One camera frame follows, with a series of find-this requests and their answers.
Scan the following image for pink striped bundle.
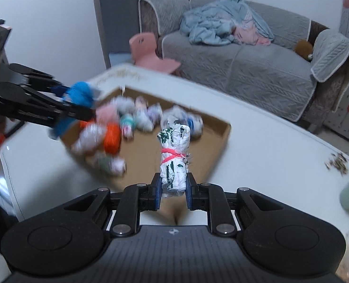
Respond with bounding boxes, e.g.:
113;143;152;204
135;96;149;115

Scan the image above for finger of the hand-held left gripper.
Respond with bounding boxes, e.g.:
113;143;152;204
0;82;96;128
9;63;71;95

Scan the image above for white grey bundle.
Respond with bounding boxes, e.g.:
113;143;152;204
72;123;107;154

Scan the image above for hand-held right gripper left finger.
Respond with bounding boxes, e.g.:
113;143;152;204
64;173;163;237

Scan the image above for white bundle blue string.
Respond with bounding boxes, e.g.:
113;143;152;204
188;115;205;138

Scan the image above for small white bundle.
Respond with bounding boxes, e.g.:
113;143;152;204
135;113;154;132

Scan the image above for pink cloth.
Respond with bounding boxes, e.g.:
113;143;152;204
234;25;271;47

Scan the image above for grey sofa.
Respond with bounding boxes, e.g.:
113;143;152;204
138;0;349;122

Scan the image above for pink plastic chair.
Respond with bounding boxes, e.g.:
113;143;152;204
129;32;182;74

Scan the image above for shallow cardboard box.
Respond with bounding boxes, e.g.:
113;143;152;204
60;86;232;225

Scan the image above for scattered seed shells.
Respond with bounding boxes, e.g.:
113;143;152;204
324;152;348;173

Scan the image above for blue cloth bundle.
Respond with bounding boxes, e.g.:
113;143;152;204
49;81;100;138

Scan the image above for white green bundle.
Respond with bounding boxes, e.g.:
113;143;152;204
94;153;127;176

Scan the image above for white and blue bundle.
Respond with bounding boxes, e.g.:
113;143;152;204
115;97;135;116

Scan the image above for pink fluffy bundle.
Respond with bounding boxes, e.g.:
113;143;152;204
96;104;119;125

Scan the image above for orange cloth bundle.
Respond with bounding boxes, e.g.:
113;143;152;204
103;123;122;154

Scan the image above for grey door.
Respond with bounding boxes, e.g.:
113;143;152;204
91;0;153;69

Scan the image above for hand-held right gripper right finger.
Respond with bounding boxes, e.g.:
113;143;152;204
185;173;285;237

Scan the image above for teal cloth bundle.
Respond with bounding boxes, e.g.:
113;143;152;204
120;113;135;138

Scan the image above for large white bundle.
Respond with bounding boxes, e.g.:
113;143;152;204
161;106;190;130

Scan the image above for grey purple bundle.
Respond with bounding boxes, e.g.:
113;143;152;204
146;103;163;125

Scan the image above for brown plush toy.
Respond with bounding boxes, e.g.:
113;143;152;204
294;39;315;62

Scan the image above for white patterned bundle pink band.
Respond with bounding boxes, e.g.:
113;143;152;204
157;116;192;199

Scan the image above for light blue blanket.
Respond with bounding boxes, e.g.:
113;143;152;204
179;0;275;46

